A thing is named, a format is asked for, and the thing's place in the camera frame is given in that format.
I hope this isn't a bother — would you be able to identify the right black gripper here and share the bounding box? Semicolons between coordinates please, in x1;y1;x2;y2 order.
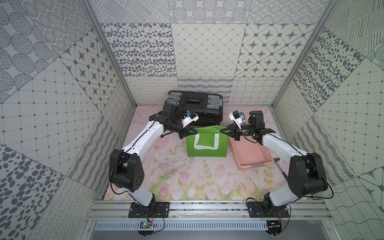
221;122;256;141

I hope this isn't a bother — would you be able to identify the green insulated delivery bag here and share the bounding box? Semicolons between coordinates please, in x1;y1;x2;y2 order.
186;126;228;158

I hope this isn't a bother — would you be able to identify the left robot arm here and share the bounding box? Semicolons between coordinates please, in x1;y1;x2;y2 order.
109;103;199;208

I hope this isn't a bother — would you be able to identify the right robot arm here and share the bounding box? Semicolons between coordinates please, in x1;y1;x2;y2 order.
220;111;330;215

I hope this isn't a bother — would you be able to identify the pink plastic basket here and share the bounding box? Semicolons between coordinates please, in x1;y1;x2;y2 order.
229;138;274;171

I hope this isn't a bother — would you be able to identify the black plastic toolbox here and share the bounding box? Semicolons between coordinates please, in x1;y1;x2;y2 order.
166;91;224;127

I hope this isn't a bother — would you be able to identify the white-headed black hammer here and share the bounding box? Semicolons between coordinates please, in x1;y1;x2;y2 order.
274;158;288;179

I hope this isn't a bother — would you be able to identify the left controller board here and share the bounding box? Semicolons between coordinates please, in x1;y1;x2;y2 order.
138;221;154;237

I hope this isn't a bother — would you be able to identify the controller board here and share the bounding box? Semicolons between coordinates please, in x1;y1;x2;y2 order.
138;221;154;237
266;221;282;236

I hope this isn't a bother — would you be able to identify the right controller board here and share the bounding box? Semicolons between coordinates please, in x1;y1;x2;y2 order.
266;221;282;236

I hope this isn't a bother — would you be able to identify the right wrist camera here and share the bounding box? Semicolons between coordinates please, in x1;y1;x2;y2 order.
229;111;244;129

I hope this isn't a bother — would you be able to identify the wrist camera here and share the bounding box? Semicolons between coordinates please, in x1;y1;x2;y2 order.
229;111;244;129
181;111;199;128

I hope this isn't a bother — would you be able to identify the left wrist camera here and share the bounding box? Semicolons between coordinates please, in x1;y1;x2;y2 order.
181;111;199;128

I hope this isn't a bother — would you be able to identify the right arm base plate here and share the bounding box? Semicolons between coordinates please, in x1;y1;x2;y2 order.
246;201;290;218

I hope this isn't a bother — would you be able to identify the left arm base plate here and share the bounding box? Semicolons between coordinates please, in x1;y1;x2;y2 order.
128;202;170;219

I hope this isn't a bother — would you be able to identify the aluminium mounting rail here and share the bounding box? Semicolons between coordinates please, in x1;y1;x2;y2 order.
85;200;332;221

